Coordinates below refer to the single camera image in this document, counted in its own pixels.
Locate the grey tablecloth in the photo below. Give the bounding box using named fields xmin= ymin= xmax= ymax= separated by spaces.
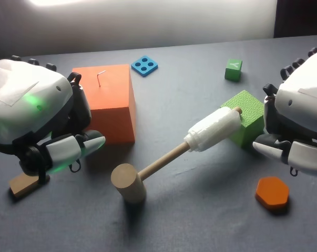
xmin=0 ymin=34 xmax=317 ymax=252

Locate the bent metal nail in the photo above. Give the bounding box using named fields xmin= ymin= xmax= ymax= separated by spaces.
xmin=97 ymin=69 xmax=107 ymax=88

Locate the small green letter cube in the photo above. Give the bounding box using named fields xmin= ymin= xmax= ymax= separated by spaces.
xmin=224 ymin=58 xmax=243 ymax=80

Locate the tan wooden block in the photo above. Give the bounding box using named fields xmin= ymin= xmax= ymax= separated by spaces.
xmin=8 ymin=173 xmax=40 ymax=198

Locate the large green textured cube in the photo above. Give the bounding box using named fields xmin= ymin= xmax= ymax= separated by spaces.
xmin=220 ymin=90 xmax=265 ymax=150

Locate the large orange wooden block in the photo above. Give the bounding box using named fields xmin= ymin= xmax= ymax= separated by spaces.
xmin=71 ymin=64 xmax=137 ymax=145

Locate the orange hexagon block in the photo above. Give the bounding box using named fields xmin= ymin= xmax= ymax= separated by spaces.
xmin=254 ymin=176 xmax=290 ymax=210

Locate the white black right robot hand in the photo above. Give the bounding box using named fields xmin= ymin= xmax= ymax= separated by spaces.
xmin=252 ymin=46 xmax=317 ymax=177

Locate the blue four-hole square block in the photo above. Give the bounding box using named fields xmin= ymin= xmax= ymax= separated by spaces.
xmin=130 ymin=55 xmax=158 ymax=78

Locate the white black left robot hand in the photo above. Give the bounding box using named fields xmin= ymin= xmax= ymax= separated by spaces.
xmin=0 ymin=55 xmax=106 ymax=184

